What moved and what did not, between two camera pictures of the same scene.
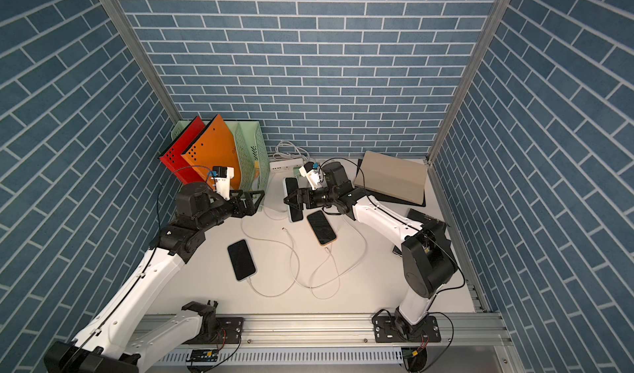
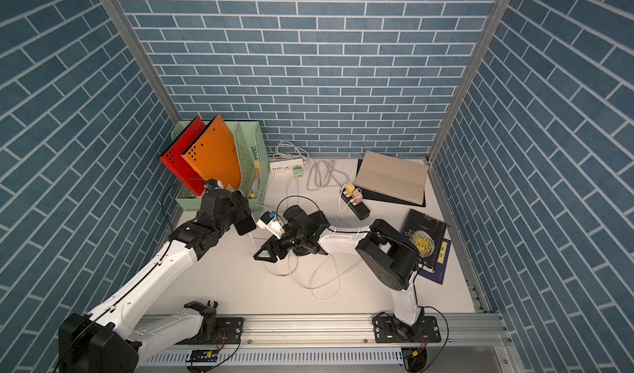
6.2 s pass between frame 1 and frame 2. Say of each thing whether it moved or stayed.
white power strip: stayed
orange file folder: stayed
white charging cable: moved
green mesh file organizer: stayed
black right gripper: moved
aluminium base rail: stayed
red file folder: stayed
